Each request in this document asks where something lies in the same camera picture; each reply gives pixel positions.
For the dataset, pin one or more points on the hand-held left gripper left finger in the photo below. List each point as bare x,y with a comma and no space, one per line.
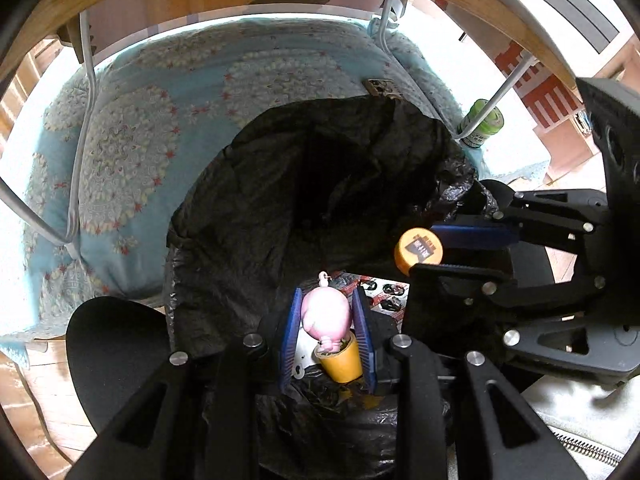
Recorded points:
290,345

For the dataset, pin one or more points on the orange round cap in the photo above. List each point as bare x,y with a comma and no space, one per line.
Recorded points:
415,252

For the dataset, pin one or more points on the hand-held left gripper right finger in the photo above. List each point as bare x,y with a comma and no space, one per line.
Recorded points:
366,340

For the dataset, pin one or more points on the wardrobe with dark stripes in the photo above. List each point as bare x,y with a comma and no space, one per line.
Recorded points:
560,0

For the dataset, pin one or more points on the black rounded object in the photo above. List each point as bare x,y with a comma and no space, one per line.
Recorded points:
115,345

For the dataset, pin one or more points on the bed with blue floral sheet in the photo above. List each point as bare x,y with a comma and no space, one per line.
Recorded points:
150,110

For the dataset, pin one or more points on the person's white jacket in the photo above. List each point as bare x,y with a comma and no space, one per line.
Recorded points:
575,410

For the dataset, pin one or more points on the small brown label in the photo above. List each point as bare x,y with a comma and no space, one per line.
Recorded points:
381,87

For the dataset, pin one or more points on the black trash bag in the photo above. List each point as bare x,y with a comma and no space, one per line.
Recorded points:
300,185

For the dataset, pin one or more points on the printed red packet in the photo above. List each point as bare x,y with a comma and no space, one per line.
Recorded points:
385,290

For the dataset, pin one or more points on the pink pig toy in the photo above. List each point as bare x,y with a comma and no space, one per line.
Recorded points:
325,312

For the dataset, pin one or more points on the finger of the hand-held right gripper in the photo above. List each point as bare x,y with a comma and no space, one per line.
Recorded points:
475,236
450,300

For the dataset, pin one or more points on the green can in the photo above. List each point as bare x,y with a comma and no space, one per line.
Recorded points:
482,122

